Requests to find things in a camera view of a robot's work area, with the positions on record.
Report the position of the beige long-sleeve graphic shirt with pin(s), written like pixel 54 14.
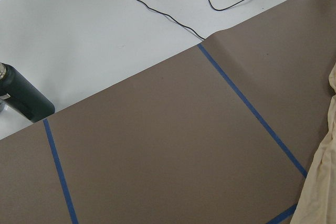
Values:
pixel 317 200

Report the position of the brown table mat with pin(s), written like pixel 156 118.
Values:
pixel 223 132

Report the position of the black water bottle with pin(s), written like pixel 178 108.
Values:
pixel 19 94

